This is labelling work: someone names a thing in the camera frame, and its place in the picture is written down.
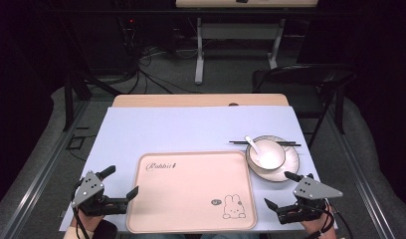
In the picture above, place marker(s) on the black chopstick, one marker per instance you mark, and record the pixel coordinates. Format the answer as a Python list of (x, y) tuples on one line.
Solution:
[(237, 141)]

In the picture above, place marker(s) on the pale blue table mat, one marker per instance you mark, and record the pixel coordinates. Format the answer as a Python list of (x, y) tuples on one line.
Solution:
[(177, 129)]

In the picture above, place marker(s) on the pink rectangular tray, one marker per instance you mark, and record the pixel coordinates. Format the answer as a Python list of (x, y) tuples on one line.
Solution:
[(191, 192)]

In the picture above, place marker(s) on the white ceramic bowl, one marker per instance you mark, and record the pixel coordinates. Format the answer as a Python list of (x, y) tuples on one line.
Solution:
[(272, 154)]

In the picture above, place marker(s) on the white ceramic spoon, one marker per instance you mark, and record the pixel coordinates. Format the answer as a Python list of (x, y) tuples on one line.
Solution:
[(252, 143)]

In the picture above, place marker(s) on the black folding chair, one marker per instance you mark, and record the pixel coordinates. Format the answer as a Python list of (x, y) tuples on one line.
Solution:
[(307, 79)]

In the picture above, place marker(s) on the black stand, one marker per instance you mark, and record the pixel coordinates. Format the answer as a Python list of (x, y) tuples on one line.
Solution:
[(75, 86)]

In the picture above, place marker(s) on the white ceramic plate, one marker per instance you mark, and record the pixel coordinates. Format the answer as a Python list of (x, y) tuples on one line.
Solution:
[(290, 164)]

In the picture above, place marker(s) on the person's right hand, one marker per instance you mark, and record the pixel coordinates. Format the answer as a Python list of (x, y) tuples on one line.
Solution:
[(318, 224)]

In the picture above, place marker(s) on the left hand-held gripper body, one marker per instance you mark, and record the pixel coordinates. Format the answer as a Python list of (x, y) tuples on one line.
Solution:
[(91, 191)]

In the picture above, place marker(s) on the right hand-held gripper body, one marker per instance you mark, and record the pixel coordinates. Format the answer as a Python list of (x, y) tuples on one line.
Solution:
[(312, 191)]

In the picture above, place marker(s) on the wooden table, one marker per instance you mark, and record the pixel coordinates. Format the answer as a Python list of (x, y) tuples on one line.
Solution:
[(197, 99)]

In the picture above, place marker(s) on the white-legged desk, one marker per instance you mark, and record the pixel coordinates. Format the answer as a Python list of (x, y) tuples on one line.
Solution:
[(237, 31)]

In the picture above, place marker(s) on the metal floor rail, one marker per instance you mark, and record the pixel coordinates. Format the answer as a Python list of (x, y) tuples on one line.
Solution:
[(38, 176), (360, 172)]

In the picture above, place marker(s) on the person's left hand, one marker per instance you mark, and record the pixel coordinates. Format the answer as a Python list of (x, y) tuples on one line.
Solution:
[(89, 222)]

